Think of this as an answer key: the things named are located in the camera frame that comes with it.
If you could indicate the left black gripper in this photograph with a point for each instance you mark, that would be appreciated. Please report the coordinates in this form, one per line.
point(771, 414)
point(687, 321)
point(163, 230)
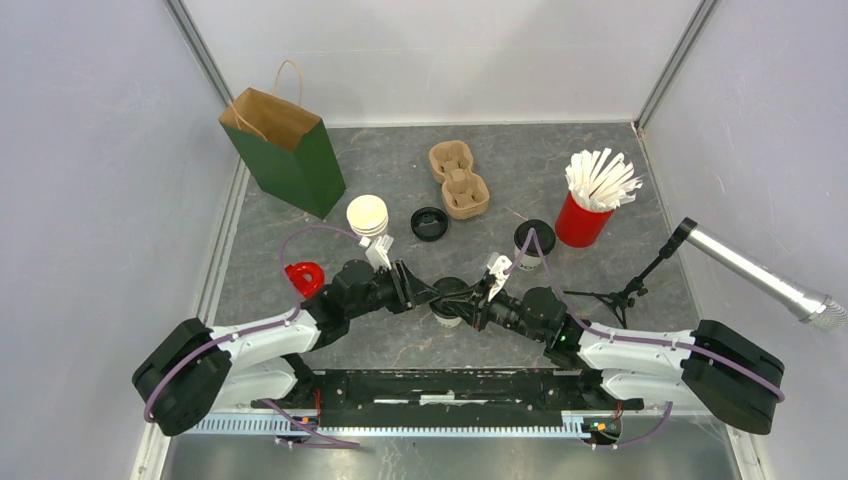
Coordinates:
point(408, 291)

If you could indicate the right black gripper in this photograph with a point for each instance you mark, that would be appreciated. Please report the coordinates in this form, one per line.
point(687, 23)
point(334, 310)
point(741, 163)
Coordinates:
point(466, 303)

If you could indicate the stack of black lids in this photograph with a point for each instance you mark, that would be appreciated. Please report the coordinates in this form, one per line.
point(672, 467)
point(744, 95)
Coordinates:
point(429, 224)

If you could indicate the stack of white paper cups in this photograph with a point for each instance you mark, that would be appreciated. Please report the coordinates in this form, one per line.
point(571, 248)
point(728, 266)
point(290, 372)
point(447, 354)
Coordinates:
point(367, 215)

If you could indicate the green paper bag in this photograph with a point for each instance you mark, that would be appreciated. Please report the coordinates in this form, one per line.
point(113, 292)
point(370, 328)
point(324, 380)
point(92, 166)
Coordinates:
point(286, 148)

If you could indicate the single white paper cup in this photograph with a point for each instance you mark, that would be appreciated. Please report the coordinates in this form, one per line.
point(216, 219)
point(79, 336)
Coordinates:
point(529, 261)

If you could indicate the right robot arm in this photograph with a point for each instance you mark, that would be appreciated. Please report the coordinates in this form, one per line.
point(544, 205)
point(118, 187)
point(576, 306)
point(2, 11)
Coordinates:
point(711, 366)

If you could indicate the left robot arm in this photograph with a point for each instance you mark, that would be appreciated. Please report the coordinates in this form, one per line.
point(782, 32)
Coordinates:
point(198, 369)

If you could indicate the stack of cardboard cup carriers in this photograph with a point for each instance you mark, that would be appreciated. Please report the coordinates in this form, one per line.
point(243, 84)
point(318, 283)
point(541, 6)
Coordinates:
point(464, 193)

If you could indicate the red D-shaped object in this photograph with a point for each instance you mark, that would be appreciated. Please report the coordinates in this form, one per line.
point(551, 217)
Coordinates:
point(306, 277)

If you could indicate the red cup holder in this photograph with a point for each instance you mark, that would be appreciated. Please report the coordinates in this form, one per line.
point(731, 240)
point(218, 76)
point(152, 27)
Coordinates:
point(577, 227)

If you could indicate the silver microphone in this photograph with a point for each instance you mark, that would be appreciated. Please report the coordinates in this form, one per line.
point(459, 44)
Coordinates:
point(809, 306)

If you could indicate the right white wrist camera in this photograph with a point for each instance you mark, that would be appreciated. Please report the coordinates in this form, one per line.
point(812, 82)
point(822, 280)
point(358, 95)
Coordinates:
point(499, 267)

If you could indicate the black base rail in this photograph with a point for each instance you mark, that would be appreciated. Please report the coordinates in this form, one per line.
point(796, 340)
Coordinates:
point(526, 397)

